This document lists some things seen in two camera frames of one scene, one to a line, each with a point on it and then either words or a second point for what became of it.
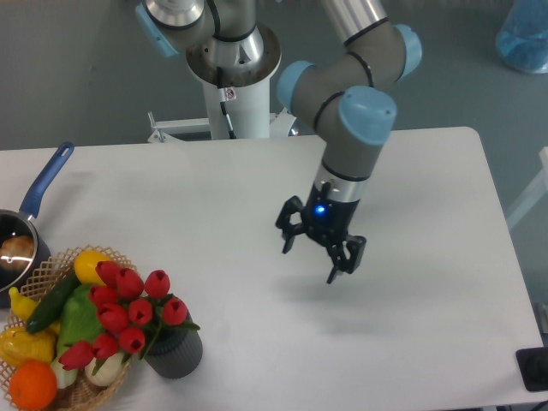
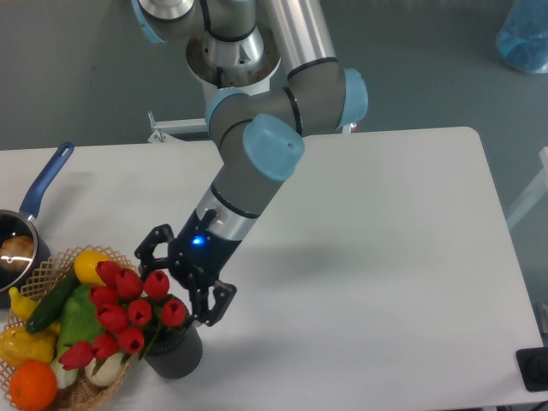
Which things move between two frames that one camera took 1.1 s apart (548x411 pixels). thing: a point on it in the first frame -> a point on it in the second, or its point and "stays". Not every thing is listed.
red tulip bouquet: x=130 y=313 stays
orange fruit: x=33 y=385 stays
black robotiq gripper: x=327 y=222 -> x=199 y=253
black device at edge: x=533 y=366 stays
